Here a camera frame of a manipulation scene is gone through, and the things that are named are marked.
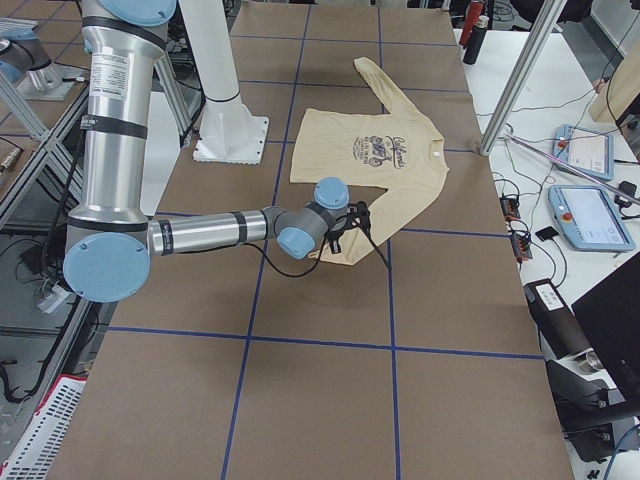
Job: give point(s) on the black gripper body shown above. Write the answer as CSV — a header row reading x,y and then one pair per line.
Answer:
x,y
334,243

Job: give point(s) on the cream long-sleeve printed shirt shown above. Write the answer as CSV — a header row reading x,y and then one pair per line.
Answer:
x,y
400,151

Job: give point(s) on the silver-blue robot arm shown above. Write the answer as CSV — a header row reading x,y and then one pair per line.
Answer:
x,y
110,241

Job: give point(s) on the black water bottle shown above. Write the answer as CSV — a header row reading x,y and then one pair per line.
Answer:
x,y
476,40

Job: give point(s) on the black box with label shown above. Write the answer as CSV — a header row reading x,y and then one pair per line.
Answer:
x,y
554,319

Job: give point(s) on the near blue teach pendant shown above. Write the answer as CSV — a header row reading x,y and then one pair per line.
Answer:
x,y
587,219

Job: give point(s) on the blue teach pendant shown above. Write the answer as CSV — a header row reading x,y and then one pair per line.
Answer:
x,y
588,150
587,219

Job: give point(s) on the red water bottle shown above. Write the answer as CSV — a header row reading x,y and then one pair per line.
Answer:
x,y
473,13

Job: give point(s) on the far blue teach pendant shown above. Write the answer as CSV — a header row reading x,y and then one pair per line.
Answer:
x,y
588,150

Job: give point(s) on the black monitor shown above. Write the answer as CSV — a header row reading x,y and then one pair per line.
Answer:
x,y
608,315

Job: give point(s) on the white perforated basket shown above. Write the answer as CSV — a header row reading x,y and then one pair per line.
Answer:
x,y
36,451

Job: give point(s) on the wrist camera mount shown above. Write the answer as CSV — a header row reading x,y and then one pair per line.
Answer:
x,y
358,217

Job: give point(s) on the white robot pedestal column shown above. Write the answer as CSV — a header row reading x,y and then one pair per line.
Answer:
x,y
228,131

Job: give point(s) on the aluminium frame post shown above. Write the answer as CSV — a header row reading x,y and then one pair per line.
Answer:
x,y
536,40

